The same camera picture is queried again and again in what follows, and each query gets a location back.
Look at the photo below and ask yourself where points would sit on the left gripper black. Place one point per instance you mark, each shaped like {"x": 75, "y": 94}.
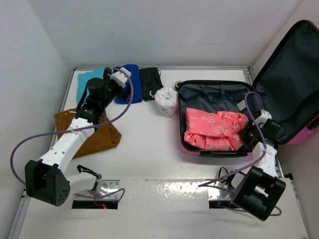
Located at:
{"x": 121, "y": 94}

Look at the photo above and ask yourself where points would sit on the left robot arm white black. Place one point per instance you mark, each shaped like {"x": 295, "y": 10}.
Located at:
{"x": 45, "y": 179}

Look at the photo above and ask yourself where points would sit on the pink suitcase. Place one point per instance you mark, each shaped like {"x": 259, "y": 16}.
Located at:
{"x": 287, "y": 87}

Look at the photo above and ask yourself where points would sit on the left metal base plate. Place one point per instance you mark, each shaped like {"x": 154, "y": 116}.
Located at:
{"x": 106, "y": 191}

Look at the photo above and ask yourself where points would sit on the black leather pouch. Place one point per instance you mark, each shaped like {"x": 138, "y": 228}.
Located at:
{"x": 150, "y": 82}

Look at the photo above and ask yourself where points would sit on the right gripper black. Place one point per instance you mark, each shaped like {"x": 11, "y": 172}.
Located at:
{"x": 243, "y": 134}

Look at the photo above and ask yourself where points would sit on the royal blue garment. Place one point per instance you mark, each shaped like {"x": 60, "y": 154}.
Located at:
{"x": 136, "y": 80}

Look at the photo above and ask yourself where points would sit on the brown garment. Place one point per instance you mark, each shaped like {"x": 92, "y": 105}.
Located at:
{"x": 104, "y": 138}

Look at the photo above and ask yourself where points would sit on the light blue shirt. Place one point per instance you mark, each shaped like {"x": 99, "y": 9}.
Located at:
{"x": 83, "y": 78}

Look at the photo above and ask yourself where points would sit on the metal base plate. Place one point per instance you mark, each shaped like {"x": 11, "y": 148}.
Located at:
{"x": 220, "y": 191}
{"x": 106, "y": 191}

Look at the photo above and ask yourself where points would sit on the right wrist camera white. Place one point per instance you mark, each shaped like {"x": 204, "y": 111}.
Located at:
{"x": 262, "y": 118}

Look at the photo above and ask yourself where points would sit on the white drawstring bag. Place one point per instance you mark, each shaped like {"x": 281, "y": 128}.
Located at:
{"x": 165, "y": 101}

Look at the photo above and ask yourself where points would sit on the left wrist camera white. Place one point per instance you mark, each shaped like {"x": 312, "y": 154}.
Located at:
{"x": 121, "y": 77}

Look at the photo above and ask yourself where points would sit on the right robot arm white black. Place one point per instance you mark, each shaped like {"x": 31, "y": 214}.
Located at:
{"x": 260, "y": 189}

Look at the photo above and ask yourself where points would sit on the pink patterned garment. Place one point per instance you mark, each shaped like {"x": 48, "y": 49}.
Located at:
{"x": 214, "y": 131}

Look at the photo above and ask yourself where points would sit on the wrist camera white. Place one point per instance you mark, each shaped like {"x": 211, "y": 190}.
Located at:
{"x": 262, "y": 118}
{"x": 121, "y": 77}

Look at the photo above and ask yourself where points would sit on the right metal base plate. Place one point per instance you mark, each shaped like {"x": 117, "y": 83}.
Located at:
{"x": 220, "y": 191}

